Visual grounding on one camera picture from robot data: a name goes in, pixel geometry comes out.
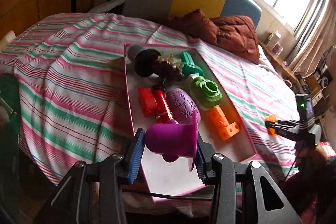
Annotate white box on desk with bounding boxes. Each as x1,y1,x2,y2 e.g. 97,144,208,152
266,31,281,50

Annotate orange linked cube blocks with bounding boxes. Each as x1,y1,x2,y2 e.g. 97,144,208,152
207,106,240,141

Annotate teal flanged plastic spool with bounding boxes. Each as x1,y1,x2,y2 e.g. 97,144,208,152
181,51,204,77

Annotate green plug-in device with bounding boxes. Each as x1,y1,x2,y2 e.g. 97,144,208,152
186,73,223,111

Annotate green glass side table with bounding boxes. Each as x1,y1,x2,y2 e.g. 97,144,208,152
1,73,21,223

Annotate purple patterned oval case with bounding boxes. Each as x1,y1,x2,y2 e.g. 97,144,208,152
166,88,201,124

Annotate orange plastic rack piece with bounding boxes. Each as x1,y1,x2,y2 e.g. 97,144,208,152
265,114,278,136

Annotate magenta flanged plastic cup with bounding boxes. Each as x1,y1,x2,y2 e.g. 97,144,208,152
145,112,198,171

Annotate rust brown quilt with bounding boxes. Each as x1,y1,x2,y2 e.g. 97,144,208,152
166,9,260,64

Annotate red cylinder toy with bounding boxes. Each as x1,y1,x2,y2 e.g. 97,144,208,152
153,89,174,123

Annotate grey black cylinder container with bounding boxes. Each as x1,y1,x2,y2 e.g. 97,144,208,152
126,45,161,78

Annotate striped bed sheet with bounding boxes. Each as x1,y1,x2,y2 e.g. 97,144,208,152
1,14,298,184

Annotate pink edged tray box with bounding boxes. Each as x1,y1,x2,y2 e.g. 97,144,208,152
125,44,256,196

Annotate red block toy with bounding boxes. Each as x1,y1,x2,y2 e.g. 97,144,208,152
138,88,157,117

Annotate beige curtain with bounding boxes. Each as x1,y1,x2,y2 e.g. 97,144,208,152
286,0,335,77

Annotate wooden bedside desk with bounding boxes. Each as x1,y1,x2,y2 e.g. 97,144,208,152
259,42,298,84

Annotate person's right hand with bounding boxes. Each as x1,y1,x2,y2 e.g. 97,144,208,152
294,143,335,179

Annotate brown massage brush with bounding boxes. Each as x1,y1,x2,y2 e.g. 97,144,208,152
153,54,184,89

